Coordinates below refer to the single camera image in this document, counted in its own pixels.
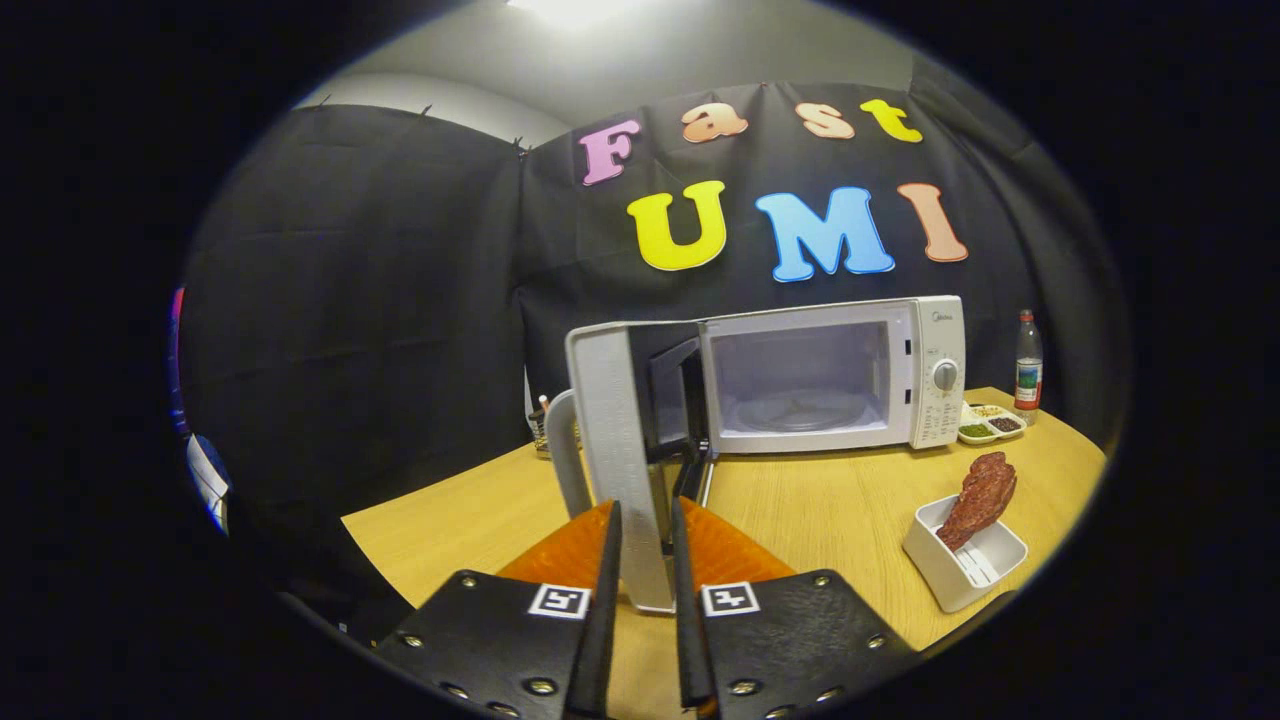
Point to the white divided bean dish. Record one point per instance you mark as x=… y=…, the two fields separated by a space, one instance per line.
x=990 y=425

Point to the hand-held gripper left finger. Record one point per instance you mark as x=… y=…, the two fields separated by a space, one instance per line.
x=605 y=620

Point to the glass turntable plate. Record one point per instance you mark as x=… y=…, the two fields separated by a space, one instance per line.
x=800 y=415

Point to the brown meat piece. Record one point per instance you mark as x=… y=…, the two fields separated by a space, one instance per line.
x=985 y=495

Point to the glass bottle with red cap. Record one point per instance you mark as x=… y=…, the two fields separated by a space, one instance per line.
x=1028 y=375

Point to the white toaster oven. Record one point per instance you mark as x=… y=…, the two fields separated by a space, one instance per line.
x=935 y=335

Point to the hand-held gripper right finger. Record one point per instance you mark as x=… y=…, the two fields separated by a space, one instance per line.
x=688 y=620

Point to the white ribbed tray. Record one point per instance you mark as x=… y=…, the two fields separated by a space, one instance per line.
x=955 y=588

